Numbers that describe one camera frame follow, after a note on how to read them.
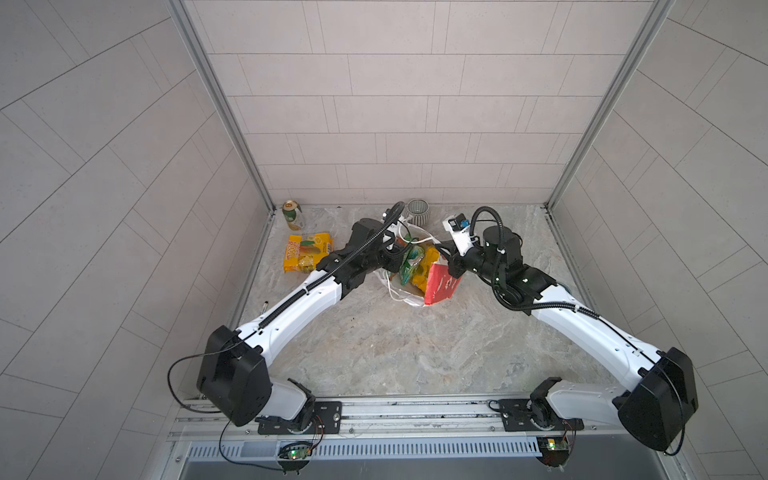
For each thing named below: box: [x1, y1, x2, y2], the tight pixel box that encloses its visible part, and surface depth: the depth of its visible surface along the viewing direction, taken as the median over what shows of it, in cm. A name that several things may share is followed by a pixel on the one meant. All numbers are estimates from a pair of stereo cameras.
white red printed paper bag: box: [374, 224, 461, 306], surface depth 75 cm
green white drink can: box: [282, 200, 298, 222], surface depth 104 cm
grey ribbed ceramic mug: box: [406, 198, 430, 227], surface depth 108 cm
